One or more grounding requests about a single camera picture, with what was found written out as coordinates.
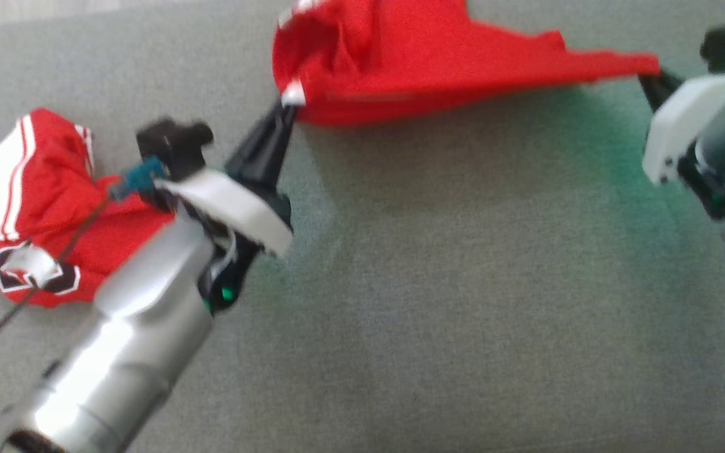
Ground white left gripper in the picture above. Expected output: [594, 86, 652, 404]
[158, 103, 298, 313]

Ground red shorts with white stripe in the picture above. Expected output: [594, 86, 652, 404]
[272, 0, 661, 128]

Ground large grey sofa seat cushion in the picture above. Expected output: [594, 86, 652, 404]
[0, 0, 725, 453]

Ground red jersey with black number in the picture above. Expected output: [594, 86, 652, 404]
[0, 108, 178, 310]

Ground left camera cable teal plug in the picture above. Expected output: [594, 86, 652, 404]
[0, 157, 169, 386]

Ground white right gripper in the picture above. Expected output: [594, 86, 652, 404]
[639, 68, 725, 221]

